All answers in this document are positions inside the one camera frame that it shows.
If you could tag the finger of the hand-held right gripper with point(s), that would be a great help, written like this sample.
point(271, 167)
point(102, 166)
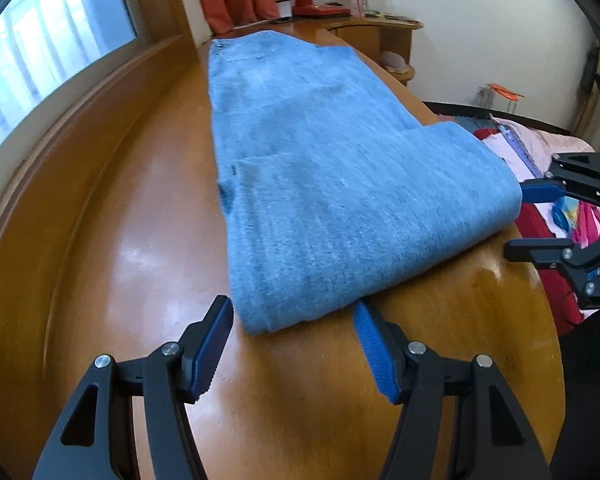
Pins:
point(542, 191)
point(535, 250)

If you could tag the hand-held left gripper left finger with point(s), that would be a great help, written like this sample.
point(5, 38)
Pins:
point(212, 345)

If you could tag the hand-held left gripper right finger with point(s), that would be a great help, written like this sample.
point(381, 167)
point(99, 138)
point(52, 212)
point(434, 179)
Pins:
point(375, 350)

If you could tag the blue denim jeans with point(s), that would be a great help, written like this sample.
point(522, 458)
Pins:
point(330, 185)

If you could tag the wooden stand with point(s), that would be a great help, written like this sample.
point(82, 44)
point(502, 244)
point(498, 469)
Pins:
point(587, 110)

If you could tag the orange topped clear stand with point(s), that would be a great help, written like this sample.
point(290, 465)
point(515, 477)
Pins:
point(505, 91)

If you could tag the person's dark jacket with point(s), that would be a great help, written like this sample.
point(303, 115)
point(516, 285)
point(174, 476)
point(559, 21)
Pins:
point(590, 400)

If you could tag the small pink cloth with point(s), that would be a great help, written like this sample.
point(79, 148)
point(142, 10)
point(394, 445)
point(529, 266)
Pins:
point(396, 62)

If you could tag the wooden corner cabinet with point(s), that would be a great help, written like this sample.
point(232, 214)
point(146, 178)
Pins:
point(365, 35)

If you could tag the clear plastic container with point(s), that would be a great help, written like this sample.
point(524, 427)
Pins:
point(342, 2)

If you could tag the window with grey frame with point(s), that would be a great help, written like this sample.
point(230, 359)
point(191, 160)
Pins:
point(55, 25)

